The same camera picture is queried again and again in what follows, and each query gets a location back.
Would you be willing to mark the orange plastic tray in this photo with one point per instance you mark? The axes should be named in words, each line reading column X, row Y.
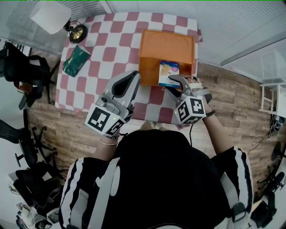
column 165, row 44

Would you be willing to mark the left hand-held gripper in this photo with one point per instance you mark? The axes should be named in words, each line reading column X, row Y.
column 98, row 118

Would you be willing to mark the red white checkered tablecloth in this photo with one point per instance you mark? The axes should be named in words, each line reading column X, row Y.
column 107, row 67

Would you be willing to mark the black office chair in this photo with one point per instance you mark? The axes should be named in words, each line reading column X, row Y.
column 24, row 67
column 35, row 187
column 268, row 212
column 24, row 149

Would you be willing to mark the green packet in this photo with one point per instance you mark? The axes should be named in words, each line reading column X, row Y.
column 74, row 61

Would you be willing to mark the person's left forearm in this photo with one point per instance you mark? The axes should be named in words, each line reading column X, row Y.
column 105, row 152

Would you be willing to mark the person's black white striped top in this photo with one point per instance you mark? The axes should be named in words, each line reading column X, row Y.
column 161, row 179

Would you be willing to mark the black round-base stand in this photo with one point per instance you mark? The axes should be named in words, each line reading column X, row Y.
column 276, row 152

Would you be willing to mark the black wristband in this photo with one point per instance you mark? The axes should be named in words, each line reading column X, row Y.
column 210, row 113

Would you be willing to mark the person's right forearm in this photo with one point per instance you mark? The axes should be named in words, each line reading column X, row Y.
column 219, row 134

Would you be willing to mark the cardboard sheet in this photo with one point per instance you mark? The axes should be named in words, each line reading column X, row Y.
column 257, row 204

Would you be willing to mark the person's right hand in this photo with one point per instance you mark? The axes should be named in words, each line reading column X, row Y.
column 201, row 91

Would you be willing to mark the blue white snack box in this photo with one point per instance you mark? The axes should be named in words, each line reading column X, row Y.
column 167, row 71

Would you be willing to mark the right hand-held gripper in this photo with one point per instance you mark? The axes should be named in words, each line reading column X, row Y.
column 192, row 109

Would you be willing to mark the white shade table lamp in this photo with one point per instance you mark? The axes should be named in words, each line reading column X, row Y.
column 50, row 18

